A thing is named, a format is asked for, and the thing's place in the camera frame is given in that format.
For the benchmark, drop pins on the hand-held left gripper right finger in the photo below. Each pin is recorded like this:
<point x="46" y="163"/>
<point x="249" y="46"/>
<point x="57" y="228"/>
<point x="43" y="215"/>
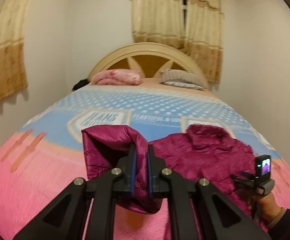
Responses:
<point x="150" y="171"/>

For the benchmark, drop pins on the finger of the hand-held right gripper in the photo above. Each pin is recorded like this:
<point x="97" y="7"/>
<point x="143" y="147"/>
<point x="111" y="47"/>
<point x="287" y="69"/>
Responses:
<point x="244" y="181"/>

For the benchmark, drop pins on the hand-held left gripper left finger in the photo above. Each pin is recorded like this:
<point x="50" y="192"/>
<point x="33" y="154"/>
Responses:
<point x="133" y="170"/>

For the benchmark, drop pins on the magenta puffer jacket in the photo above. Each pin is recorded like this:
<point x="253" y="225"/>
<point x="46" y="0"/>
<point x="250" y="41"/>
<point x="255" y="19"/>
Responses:
<point x="199" y="152"/>

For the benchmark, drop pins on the person's right forearm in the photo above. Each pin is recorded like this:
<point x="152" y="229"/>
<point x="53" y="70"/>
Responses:
<point x="283" y="223"/>

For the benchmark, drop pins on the person's right hand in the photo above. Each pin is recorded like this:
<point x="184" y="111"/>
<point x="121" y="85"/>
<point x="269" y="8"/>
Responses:
<point x="268" y="208"/>

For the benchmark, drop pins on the bed with blue-pink blanket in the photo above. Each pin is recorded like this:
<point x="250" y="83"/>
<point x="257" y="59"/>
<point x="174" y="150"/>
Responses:
<point x="60" y="200"/>

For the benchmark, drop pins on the peach bed sheet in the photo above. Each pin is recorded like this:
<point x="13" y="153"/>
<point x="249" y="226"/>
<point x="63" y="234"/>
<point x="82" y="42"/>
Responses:
<point x="152" y="83"/>

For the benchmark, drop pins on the pink folded blanket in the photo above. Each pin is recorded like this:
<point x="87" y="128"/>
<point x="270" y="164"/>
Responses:
<point x="117" y="77"/>

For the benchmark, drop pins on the grey striped pillow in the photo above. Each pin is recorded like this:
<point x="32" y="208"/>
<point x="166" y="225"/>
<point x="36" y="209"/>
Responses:
<point x="181" y="78"/>

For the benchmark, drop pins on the black cloth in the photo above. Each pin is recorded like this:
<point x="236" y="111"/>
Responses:
<point x="80" y="84"/>

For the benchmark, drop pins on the cream arched headboard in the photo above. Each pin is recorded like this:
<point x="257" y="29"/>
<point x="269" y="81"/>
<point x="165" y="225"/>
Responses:
<point x="150" y="60"/>

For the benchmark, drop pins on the beige floral window curtain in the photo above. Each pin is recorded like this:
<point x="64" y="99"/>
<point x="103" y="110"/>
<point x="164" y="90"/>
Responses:
<point x="157" y="12"/>
<point x="204" y="30"/>

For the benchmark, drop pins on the beige floral side curtain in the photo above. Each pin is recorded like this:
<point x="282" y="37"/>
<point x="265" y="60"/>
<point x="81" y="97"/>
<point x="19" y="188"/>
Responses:
<point x="2" y="55"/>

